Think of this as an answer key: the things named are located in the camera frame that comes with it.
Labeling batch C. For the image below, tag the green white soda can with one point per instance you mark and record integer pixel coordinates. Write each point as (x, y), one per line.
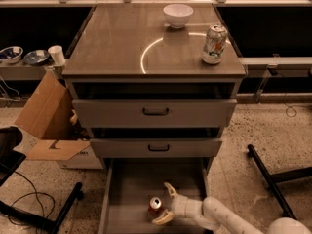
(215, 44)

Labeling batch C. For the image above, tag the brown cardboard box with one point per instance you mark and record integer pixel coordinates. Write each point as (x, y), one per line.
(47, 116)

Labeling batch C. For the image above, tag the grey side shelf left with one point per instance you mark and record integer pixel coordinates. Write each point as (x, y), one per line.
(24, 72)

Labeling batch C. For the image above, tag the blue patterned bowl right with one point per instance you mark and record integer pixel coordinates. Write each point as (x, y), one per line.
(37, 57)

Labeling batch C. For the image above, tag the grey side shelf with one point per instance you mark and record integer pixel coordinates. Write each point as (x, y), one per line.
(24, 72)
(287, 67)

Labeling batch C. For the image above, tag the bottom drawer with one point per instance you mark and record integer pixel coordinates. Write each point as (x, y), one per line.
(131, 183)

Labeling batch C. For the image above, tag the top drawer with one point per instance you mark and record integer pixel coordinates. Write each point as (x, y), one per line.
(140, 105)

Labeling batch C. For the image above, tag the middle drawer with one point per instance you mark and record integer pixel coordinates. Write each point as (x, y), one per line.
(155, 143)

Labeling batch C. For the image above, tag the black stand leg left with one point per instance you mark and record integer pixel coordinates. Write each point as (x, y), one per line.
(50, 226)

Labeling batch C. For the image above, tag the red coke can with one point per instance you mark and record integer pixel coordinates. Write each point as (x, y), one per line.
(155, 206)

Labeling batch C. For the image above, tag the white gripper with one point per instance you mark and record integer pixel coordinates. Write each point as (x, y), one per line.
(179, 208)

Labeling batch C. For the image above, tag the black stand leg right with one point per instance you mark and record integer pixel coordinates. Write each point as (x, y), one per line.
(273, 180)

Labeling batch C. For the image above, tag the blue patterned bowl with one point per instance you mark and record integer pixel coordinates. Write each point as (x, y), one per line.
(37, 57)
(11, 55)

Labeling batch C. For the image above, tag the black chair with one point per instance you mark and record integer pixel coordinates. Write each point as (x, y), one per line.
(10, 159)

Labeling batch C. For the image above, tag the white paper cup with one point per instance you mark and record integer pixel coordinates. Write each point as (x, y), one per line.
(57, 54)

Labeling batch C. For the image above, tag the black stand leg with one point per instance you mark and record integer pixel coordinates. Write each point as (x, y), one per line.
(273, 180)
(50, 226)

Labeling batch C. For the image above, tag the drawer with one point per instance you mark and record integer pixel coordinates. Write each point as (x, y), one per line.
(140, 105)
(155, 143)
(131, 183)

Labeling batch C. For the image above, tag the grey drawer cabinet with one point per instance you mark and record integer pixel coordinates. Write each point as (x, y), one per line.
(133, 43)

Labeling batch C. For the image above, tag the white bowl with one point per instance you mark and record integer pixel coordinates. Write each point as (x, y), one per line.
(177, 15)

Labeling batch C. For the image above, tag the grey side shelf right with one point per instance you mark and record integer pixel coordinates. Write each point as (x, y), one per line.
(287, 67)

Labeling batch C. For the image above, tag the blue patterned bowl left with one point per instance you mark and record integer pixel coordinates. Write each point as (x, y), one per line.
(11, 55)

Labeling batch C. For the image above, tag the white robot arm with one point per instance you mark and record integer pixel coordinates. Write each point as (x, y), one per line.
(210, 214)

